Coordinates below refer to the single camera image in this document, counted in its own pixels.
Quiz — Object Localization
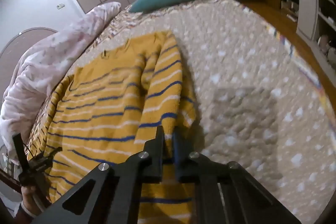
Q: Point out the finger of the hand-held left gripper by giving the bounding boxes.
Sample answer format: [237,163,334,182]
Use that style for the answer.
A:
[34,147,63,163]
[13,134,30,170]

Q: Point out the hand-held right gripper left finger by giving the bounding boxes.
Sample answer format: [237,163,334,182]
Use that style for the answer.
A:
[31,126,166,224]

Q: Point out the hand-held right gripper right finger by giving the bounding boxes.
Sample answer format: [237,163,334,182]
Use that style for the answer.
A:
[173,132,302,224]

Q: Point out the yellow striped sweater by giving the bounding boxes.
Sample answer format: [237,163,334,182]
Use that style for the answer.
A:
[28,31,198,224]

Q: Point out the person's left hand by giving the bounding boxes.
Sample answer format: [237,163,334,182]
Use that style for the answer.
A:
[20,184,51,222]

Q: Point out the beige quilted bedspread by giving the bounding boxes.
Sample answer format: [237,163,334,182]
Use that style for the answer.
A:
[26,0,332,224]

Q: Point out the pink floral duvet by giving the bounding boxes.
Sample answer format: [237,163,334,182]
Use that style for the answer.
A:
[0,2,122,161]

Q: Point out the rounded pink chair back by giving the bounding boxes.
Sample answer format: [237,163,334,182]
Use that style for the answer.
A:
[0,27,59,63]

